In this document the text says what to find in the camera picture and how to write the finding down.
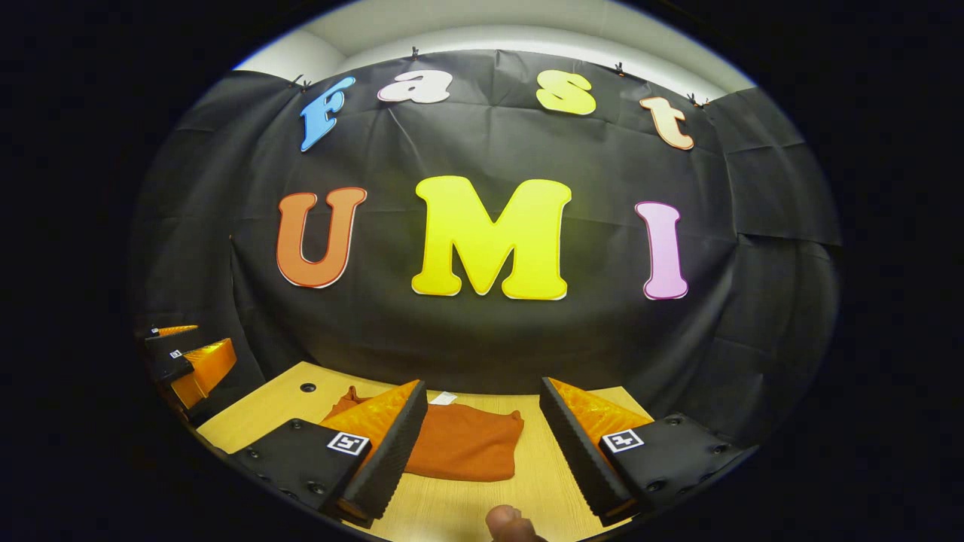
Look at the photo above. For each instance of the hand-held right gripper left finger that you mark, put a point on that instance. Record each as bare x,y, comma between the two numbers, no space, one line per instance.
392,459

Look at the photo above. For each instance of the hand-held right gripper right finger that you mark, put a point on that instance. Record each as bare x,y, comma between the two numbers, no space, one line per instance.
578,459

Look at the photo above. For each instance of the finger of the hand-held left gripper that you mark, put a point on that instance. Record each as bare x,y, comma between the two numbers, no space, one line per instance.
172,367
173,330

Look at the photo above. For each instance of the rust orange knit jacket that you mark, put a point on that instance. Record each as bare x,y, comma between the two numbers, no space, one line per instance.
467,448

